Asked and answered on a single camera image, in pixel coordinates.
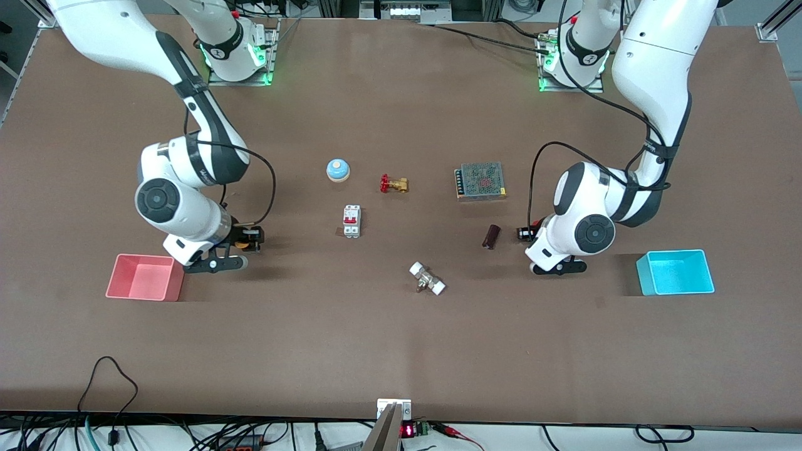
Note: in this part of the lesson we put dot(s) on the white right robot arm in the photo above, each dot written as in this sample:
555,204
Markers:
169,200

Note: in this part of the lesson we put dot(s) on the cyan plastic bin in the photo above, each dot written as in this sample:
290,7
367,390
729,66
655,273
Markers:
675,274

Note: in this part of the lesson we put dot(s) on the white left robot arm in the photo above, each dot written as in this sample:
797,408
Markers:
589,233

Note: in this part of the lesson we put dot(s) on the dark brown cylinder capacitor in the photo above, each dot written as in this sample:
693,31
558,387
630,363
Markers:
491,236

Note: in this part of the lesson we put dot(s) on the white red circuit breaker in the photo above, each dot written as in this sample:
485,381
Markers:
351,221

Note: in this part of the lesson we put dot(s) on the red digit display module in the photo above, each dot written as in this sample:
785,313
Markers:
413,430

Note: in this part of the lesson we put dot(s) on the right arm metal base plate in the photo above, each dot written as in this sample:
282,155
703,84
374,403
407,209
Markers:
270,50

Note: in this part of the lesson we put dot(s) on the red alligator clip lead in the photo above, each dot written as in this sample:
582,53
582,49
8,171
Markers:
457,432

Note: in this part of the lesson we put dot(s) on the blue service bell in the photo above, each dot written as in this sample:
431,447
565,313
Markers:
338,169

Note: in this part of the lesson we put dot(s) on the aluminium table corner profile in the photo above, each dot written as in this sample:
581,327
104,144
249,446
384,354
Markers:
774,24

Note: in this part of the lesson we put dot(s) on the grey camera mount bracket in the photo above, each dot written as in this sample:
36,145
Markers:
391,426

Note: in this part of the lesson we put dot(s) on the orange power strip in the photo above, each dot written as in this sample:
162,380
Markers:
241,443

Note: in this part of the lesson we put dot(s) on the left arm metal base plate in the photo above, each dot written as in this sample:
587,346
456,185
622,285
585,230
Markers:
595,88

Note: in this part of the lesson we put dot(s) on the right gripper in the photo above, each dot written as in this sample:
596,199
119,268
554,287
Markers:
240,237

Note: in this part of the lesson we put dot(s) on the metal mesh power supply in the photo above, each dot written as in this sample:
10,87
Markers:
481,180

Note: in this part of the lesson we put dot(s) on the metal fitting white caps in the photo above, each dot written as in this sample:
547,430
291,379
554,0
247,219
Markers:
427,279

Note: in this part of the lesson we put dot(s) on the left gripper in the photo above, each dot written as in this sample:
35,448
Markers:
530,233

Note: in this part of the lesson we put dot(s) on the red push button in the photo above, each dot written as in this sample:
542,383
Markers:
522,233

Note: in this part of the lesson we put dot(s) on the pink plastic bin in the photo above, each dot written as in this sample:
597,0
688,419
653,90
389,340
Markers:
144,279

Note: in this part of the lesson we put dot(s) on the aluminium frame with white device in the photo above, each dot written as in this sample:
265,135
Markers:
406,10

